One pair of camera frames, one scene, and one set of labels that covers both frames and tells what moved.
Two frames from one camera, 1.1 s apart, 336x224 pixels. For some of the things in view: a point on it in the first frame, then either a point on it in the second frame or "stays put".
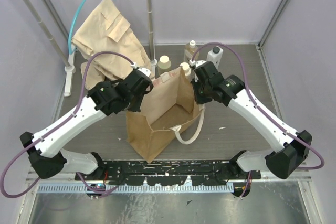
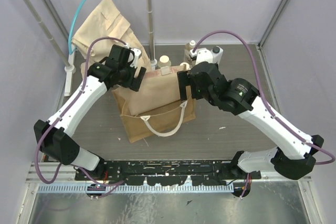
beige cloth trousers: (106, 30) stays put
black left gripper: (142, 94) → (138, 79)
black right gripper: (195, 82) stays put
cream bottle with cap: (186, 68) stays put
